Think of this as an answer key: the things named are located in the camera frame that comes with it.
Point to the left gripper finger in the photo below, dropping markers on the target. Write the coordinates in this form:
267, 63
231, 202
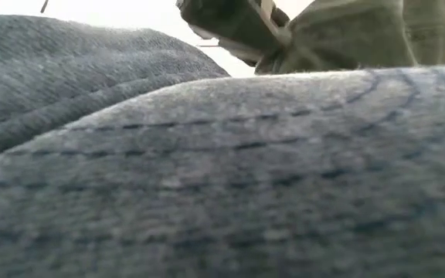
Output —
230, 19
230, 47

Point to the blue denim jeans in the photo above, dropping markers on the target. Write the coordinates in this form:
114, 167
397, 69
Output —
207, 173

